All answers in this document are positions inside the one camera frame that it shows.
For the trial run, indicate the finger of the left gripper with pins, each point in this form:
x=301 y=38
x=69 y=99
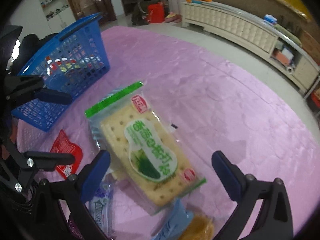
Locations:
x=31 y=162
x=22 y=89

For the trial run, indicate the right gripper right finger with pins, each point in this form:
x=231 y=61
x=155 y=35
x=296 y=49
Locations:
x=274 y=220

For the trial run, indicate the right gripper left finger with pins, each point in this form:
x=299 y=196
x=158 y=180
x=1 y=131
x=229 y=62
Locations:
x=76 y=190

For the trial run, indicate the blue gum stick packet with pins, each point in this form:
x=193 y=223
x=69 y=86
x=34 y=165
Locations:
x=101 y=205

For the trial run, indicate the blue plastic basket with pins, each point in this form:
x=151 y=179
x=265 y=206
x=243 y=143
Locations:
x=70 y=62

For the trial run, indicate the orange bun packet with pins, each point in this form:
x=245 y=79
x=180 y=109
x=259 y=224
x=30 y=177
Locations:
x=200 y=228

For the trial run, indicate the green cracker packet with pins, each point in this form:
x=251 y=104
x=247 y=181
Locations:
x=144 y=151

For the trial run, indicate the light blue snack packet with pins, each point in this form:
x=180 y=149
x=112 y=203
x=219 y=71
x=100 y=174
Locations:
x=175 y=223

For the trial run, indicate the dark backpack on floor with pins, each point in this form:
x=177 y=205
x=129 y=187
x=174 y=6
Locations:
x=140 y=13

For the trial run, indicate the red shopping bag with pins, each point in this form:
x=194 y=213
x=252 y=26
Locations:
x=156 y=13

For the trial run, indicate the cardboard box on cabinet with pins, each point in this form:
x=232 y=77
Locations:
x=310 y=45

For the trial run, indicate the cream TV cabinet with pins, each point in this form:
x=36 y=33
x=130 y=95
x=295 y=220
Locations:
x=257 y=36

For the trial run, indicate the green folded cloth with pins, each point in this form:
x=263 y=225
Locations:
x=288 y=34

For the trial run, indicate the blue tissue pack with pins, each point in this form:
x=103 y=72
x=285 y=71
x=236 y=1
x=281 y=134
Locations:
x=270 y=19

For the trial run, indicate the oranges on blue plate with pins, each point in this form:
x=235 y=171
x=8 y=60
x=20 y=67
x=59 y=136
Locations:
x=198 y=0

